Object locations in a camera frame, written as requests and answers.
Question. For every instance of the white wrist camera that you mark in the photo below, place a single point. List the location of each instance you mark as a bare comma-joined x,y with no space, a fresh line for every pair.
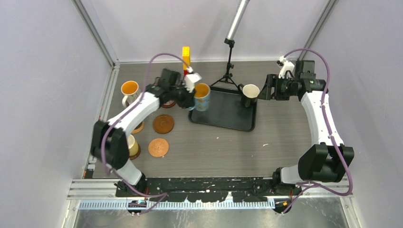
285,67
191,79

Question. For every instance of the cream yellow mug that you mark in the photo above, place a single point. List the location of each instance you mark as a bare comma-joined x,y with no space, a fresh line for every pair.
131,141

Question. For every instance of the silver metal pole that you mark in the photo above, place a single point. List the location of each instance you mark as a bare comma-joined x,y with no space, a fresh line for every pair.
241,8

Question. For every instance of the rattan coaster front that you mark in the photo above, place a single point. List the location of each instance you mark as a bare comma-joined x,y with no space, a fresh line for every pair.
138,128

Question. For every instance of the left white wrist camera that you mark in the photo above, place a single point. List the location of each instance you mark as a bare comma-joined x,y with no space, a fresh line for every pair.
191,79

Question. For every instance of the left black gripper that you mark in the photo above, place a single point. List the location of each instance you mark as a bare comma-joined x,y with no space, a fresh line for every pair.
189,100

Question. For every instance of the black tripod stand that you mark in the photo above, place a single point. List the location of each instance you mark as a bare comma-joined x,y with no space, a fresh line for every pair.
227,77

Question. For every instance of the dark brown wooden coaster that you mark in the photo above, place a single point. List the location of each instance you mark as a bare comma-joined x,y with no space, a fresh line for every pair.
134,151

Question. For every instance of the black serving tray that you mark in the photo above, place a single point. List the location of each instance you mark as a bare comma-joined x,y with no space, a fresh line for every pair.
225,110

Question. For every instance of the rattan coaster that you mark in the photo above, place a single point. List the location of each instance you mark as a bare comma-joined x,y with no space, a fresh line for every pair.
158,147
138,128

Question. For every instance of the blue patterned mug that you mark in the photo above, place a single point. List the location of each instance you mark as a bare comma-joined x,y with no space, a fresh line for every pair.
201,97

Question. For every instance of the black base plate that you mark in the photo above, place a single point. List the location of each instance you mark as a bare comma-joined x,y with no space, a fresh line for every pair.
217,189

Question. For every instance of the toy brick tower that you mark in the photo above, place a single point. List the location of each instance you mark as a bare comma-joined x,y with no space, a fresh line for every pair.
186,58

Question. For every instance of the black white-inside mug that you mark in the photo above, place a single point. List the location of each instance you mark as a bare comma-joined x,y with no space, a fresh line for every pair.
249,94

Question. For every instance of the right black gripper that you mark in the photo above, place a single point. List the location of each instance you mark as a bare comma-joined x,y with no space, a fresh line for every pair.
272,81

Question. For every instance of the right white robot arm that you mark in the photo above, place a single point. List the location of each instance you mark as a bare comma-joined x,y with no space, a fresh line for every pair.
324,161

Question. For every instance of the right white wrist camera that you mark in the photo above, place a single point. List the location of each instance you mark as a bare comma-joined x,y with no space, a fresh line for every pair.
285,67

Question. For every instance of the pink ghost mug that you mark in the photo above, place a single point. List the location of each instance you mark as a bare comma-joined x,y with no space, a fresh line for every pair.
170,102

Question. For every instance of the floral white mug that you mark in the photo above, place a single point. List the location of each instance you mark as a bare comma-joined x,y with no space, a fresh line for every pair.
131,91

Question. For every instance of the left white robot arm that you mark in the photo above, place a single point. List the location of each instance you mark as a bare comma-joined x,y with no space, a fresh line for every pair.
109,138

